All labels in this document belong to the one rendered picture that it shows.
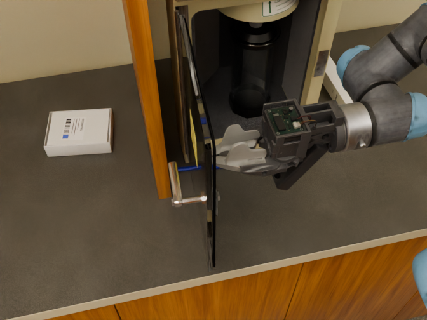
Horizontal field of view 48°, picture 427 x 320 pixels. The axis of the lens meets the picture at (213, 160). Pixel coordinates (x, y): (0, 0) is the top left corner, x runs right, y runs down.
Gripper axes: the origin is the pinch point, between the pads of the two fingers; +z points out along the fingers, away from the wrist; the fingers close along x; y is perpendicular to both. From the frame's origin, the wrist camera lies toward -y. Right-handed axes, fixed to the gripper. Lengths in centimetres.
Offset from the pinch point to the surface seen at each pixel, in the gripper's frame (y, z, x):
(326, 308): -83, -35, 1
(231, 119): -26.4, -11.7, -31.2
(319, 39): -3.6, -29.2, -28.8
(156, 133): -11.0, 7.4, -17.1
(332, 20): 2.7, -29.7, -26.1
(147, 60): 7.4, 7.3, -17.1
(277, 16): 4.3, -18.9, -27.8
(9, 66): -31, 43, -69
